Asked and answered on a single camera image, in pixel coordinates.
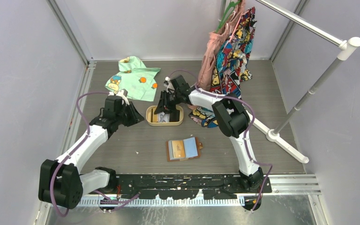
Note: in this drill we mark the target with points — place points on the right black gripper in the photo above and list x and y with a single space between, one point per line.
164 103

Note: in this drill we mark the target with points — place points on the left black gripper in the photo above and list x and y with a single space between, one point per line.
136 117

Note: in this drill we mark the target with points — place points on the white VIP card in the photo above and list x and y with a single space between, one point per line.
163 117

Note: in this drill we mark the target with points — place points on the beige oval card tray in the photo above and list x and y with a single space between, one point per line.
176 118

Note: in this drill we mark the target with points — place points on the gold credit card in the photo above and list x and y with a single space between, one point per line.
154 117

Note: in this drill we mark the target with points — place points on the brown leather card holder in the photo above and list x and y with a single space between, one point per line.
180 150

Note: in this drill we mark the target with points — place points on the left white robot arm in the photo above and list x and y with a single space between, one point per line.
61 182

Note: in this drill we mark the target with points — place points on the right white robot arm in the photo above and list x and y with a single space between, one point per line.
231 116

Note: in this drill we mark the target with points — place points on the green cartoon child shirt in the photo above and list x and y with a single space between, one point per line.
134 77

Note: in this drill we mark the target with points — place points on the colourful comic print garment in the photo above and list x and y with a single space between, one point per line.
233 56

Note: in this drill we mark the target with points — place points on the pink hanging garment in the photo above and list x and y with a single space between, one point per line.
216 39

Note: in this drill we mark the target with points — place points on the green clothes hanger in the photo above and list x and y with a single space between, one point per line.
225 10

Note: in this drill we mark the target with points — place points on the white metal clothes rack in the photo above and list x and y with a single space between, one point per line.
327 128

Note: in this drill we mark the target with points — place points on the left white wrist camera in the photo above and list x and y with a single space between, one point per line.
123 94

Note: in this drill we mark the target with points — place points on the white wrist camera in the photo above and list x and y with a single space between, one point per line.
123 94
168 84

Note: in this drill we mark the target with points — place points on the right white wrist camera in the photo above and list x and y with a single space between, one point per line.
168 84

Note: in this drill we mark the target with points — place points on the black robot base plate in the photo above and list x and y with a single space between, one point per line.
184 186

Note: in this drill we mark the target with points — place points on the slotted aluminium rail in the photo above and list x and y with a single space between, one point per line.
94 200

